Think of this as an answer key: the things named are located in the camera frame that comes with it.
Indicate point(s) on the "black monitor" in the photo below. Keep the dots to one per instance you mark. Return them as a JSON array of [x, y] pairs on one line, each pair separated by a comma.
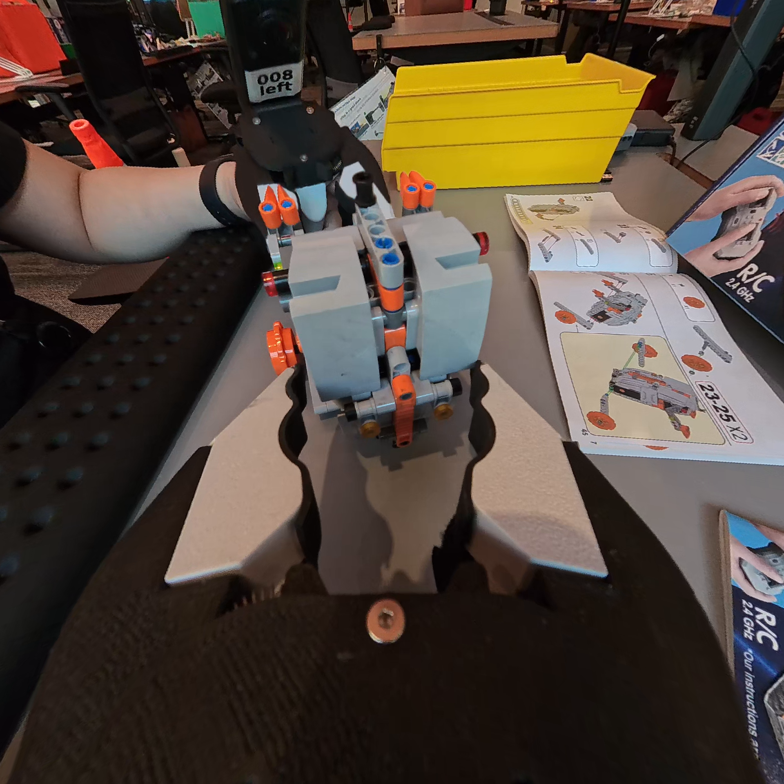
[[729, 61]]

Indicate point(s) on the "blue cover booklet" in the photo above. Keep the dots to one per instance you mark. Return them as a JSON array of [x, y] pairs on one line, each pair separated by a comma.
[[759, 643]]

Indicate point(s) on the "grey power adapter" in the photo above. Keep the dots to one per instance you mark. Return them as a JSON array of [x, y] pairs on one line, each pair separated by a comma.
[[649, 132]]

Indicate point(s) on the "wooden table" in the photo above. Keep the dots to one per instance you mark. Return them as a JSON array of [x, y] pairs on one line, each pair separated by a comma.
[[459, 27]]

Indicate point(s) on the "black office chair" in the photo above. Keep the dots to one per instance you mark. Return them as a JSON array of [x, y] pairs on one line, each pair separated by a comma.
[[116, 92]]

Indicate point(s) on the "orange cone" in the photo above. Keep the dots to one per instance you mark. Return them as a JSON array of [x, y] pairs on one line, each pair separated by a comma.
[[92, 144]]

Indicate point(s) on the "person's left forearm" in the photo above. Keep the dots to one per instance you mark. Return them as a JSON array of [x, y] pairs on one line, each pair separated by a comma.
[[122, 202]]

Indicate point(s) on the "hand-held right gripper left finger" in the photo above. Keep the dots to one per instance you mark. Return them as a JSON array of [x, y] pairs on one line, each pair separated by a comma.
[[239, 508]]

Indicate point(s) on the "white instruction booklet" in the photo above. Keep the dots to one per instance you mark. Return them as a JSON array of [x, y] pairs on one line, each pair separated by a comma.
[[612, 367]]

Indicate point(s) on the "orange bag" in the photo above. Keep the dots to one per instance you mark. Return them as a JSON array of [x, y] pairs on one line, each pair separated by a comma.
[[27, 37]]

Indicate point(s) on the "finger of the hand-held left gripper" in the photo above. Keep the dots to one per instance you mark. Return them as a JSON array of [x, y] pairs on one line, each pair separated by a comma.
[[266, 186], [344, 195]]

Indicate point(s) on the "black wristband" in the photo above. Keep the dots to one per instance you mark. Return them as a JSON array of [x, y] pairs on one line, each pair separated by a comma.
[[211, 196]]

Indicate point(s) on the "green storage crate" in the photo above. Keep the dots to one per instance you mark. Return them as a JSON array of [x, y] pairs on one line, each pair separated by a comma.
[[205, 17]]

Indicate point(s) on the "blue robot kit box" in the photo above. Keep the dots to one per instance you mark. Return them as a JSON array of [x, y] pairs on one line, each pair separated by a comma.
[[735, 245]]

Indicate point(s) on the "grey toy robot model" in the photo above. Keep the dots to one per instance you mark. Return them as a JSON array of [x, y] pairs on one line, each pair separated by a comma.
[[337, 318]]

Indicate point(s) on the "grey desk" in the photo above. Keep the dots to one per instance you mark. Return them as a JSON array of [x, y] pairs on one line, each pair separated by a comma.
[[649, 502]]

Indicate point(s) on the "orange wheel grey beam leg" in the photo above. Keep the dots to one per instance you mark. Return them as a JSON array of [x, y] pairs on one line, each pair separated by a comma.
[[279, 349]]

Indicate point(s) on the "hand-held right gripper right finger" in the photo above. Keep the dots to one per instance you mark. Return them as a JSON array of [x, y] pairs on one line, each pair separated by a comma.
[[539, 502]]

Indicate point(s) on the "printed paper leaflet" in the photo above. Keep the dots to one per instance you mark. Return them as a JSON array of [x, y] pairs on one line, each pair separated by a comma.
[[367, 104]]

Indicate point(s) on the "yellow plastic bin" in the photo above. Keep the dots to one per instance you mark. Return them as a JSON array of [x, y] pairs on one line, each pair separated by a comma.
[[502, 122]]

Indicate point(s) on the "dark perforated panel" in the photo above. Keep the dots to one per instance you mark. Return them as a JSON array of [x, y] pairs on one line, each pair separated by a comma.
[[92, 398]]

